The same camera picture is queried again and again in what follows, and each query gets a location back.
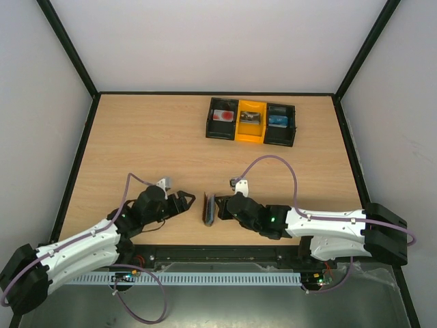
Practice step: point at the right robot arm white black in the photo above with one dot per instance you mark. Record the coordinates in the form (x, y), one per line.
(373, 232)

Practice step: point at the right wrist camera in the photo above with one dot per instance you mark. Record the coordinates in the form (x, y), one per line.
(240, 185)

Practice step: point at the black bin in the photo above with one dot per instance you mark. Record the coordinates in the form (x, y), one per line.
(221, 130)
(281, 136)

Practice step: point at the brown leather card holder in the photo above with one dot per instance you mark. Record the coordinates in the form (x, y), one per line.
(208, 209)

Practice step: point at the yellow middle bin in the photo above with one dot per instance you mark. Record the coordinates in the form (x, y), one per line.
(251, 132)

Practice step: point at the light blue slotted cable duct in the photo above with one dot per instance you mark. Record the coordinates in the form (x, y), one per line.
(195, 279)

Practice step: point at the left black bin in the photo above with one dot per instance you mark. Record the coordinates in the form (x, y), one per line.
(221, 130)

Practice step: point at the right controller board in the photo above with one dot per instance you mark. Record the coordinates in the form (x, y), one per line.
(314, 281)

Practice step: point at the right black bin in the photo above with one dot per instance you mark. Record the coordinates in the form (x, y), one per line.
(281, 136)

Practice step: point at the red white card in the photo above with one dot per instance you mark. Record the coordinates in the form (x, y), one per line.
(222, 115)

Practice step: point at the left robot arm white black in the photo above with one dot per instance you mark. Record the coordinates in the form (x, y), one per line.
(32, 274)

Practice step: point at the black cage frame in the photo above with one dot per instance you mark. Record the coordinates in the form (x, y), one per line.
(62, 35)

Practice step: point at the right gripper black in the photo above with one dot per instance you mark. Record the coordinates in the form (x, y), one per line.
(222, 208)

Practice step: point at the controller board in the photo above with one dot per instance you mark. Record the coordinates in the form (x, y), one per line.
(314, 281)
(129, 277)

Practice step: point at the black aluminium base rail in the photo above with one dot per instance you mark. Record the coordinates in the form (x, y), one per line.
(281, 257)

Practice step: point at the dark black card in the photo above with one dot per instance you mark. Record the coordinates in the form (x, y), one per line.
(250, 117)

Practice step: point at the left controller board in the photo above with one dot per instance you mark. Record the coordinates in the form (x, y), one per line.
(129, 277)

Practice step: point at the blue card in bin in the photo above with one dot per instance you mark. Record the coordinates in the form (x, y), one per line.
(280, 121)

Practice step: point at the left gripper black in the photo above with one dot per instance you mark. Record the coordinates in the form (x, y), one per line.
(181, 202)

